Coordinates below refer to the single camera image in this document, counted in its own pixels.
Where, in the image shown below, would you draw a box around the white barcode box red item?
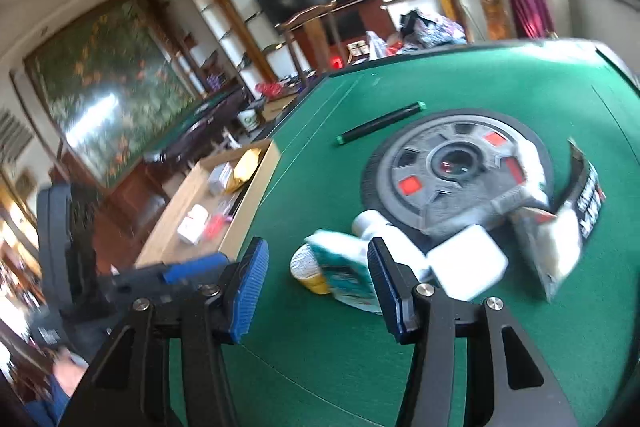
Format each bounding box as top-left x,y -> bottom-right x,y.
176,205 -> 231,245

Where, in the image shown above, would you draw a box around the black and white snack bag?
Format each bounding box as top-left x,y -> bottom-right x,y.
509,140 -> 605,303

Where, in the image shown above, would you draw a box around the white square plastic box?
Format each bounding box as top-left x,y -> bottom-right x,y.
426,225 -> 509,301

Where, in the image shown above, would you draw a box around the cardboard box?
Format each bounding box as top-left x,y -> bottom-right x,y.
134,139 -> 280,269

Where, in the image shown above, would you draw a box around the person's left hand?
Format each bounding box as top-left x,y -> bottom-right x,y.
52,348 -> 88,397

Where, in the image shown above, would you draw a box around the black marker green caps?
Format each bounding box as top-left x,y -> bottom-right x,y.
336,101 -> 426,145

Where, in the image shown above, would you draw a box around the wooden chair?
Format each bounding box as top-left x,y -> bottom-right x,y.
276,0 -> 347,87

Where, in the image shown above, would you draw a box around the round grey table centre panel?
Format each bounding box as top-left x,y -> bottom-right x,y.
360,108 -> 553,243

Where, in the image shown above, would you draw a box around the large floral painting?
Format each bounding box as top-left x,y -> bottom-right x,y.
24,0 -> 198,190

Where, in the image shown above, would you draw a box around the pile of clothes and bags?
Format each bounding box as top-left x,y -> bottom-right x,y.
399,10 -> 468,52

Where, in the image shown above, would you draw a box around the yellow padded envelope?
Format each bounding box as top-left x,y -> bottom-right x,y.
224,148 -> 262,193

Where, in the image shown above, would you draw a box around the teal blister pack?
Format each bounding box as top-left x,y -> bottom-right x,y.
305,230 -> 381,315

